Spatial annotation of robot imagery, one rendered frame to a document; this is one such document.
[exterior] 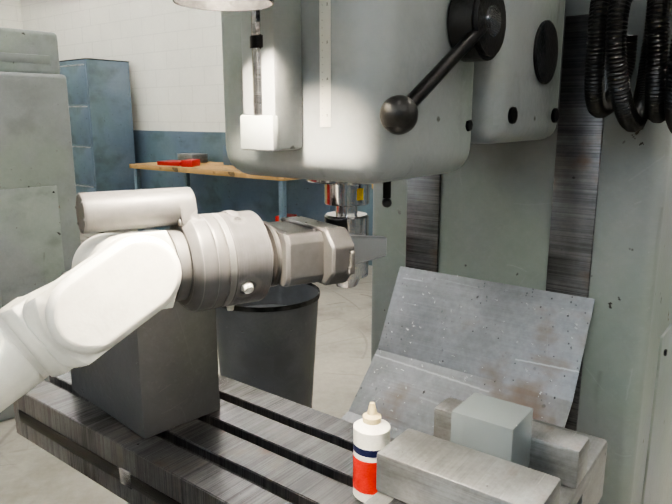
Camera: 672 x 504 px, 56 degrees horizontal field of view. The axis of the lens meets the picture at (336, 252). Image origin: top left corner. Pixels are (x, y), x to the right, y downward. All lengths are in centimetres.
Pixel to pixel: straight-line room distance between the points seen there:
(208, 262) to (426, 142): 22
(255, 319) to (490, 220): 167
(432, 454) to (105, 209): 36
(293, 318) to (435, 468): 201
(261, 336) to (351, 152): 205
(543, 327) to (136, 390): 57
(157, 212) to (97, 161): 730
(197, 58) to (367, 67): 684
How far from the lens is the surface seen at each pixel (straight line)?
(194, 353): 88
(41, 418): 105
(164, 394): 87
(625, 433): 101
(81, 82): 792
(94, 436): 93
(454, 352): 100
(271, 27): 55
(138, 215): 55
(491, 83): 68
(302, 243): 58
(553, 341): 95
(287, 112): 55
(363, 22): 54
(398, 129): 49
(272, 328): 254
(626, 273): 93
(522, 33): 73
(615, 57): 73
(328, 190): 64
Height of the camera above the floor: 137
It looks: 12 degrees down
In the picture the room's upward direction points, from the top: straight up
